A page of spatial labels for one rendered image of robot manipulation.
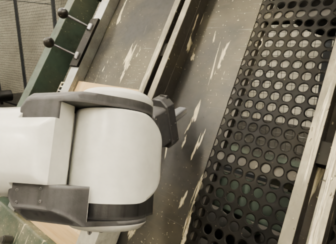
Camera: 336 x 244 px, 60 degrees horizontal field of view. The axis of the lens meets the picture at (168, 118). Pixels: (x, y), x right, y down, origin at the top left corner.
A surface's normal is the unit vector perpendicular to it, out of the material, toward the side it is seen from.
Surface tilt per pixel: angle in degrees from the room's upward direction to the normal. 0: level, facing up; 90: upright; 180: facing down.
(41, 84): 90
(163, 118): 90
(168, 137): 90
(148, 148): 84
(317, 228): 58
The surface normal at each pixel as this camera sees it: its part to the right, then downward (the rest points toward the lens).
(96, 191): -0.04, -0.18
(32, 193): -0.30, -0.19
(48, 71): 0.75, 0.16
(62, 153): 0.95, 0.00
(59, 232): -0.55, -0.36
